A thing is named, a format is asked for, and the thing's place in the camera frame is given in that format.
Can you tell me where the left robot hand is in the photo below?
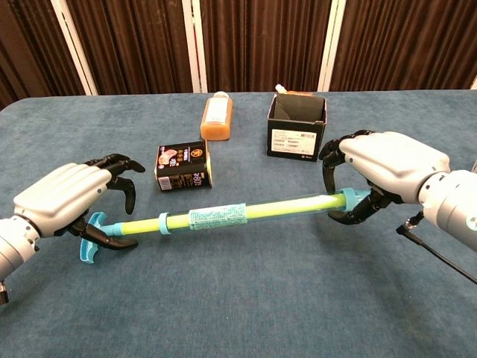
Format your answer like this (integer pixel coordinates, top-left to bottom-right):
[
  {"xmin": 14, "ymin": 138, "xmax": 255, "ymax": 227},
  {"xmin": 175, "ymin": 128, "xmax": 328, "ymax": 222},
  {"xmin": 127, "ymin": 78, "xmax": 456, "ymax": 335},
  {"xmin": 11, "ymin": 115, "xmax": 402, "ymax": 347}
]
[{"xmin": 13, "ymin": 153, "xmax": 146, "ymax": 250}]

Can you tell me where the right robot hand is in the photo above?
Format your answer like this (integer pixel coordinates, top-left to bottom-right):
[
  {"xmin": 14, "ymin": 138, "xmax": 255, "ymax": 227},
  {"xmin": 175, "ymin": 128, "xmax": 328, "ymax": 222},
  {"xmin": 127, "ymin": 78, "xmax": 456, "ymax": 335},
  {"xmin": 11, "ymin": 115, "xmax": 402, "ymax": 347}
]
[{"xmin": 319, "ymin": 129, "xmax": 452, "ymax": 227}]

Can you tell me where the yellow and cyan toy pump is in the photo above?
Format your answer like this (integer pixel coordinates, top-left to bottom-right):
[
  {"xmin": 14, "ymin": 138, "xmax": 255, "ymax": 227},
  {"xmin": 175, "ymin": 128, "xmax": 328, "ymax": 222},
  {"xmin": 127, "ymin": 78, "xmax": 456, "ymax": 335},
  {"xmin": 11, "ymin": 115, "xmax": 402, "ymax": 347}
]
[{"xmin": 79, "ymin": 193, "xmax": 347, "ymax": 266}]

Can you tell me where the black open cardboard box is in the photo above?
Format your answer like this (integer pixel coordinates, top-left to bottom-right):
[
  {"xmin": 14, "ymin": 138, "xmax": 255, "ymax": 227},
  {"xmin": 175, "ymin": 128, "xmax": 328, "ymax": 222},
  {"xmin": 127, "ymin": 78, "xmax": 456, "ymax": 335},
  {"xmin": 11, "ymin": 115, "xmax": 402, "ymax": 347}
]
[{"xmin": 265, "ymin": 92, "xmax": 328, "ymax": 163}]

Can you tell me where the black luncheon meat can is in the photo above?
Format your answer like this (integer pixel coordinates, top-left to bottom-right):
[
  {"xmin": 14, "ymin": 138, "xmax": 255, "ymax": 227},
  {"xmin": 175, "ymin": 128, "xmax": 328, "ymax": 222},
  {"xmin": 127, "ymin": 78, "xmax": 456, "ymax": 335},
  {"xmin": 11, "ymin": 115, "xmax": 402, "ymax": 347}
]
[{"xmin": 154, "ymin": 139, "xmax": 214, "ymax": 193}]

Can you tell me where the dark curtain partition panel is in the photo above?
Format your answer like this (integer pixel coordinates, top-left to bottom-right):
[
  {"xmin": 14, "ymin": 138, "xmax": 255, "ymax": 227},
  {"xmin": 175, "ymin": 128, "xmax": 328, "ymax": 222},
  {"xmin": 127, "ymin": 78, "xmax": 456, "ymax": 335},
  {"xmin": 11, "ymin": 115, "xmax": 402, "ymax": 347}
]
[
  {"xmin": 51, "ymin": 0, "xmax": 208, "ymax": 96},
  {"xmin": 318, "ymin": 0, "xmax": 477, "ymax": 92},
  {"xmin": 0, "ymin": 0, "xmax": 98, "ymax": 109},
  {"xmin": 182, "ymin": 0, "xmax": 346, "ymax": 93}
]

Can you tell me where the orange spout pouch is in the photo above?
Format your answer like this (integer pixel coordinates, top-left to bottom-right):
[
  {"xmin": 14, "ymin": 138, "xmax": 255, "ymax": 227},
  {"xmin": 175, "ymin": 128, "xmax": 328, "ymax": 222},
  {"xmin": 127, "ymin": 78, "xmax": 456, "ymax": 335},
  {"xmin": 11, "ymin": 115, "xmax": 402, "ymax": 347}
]
[{"xmin": 274, "ymin": 84, "xmax": 321, "ymax": 97}]

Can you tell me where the orange juice bottle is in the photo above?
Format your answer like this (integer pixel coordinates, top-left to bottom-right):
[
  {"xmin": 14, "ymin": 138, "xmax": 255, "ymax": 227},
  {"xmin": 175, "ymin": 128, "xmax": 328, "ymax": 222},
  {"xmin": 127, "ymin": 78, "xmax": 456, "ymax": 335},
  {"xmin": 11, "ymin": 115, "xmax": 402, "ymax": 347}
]
[{"xmin": 200, "ymin": 91, "xmax": 234, "ymax": 142}]

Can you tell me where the blue felt table mat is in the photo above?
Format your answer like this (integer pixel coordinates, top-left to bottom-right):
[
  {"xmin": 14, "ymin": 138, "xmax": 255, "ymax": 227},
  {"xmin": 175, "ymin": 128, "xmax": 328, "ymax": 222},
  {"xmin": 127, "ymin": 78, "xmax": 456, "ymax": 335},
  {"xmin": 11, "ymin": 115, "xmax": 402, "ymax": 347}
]
[{"xmin": 0, "ymin": 87, "xmax": 477, "ymax": 358}]

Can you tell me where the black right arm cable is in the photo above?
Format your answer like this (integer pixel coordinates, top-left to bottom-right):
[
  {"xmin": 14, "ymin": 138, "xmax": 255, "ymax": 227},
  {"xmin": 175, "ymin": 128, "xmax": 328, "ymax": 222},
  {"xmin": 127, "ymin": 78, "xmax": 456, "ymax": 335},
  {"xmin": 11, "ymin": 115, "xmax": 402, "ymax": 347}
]
[{"xmin": 396, "ymin": 211, "xmax": 477, "ymax": 283}]

